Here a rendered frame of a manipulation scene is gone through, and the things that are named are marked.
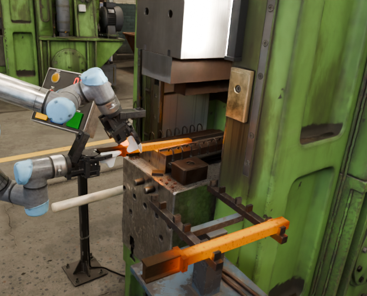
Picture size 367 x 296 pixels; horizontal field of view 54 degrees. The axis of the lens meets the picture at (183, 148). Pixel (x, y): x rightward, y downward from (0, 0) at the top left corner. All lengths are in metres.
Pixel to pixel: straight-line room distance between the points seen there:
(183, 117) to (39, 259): 1.34
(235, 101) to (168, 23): 0.36
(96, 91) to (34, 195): 0.39
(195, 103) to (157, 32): 0.51
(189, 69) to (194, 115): 0.46
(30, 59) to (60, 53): 0.45
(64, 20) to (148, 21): 4.73
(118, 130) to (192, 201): 0.38
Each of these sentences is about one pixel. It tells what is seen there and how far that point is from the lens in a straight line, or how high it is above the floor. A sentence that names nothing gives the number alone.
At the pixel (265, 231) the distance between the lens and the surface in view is 0.94.
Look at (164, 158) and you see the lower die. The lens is 1.41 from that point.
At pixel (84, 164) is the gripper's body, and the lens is 1.29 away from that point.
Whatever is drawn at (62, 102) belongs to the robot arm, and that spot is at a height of 1.25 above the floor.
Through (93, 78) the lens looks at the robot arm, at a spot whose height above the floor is 1.30.
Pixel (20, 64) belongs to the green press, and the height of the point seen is 0.52.
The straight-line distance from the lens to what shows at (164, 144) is 1.45.
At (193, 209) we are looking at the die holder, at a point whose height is 0.82.
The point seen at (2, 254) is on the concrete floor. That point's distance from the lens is 2.63.
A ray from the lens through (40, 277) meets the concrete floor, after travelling 2.39.
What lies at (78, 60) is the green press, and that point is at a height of 0.60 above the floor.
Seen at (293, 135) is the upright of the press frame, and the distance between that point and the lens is 1.21.
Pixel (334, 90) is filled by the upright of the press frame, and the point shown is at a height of 1.28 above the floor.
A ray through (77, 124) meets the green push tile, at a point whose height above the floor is 1.00.
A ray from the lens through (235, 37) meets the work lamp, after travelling 1.21.
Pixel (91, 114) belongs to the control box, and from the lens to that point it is 1.72.
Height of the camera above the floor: 1.53
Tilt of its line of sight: 21 degrees down
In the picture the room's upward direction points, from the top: 4 degrees clockwise
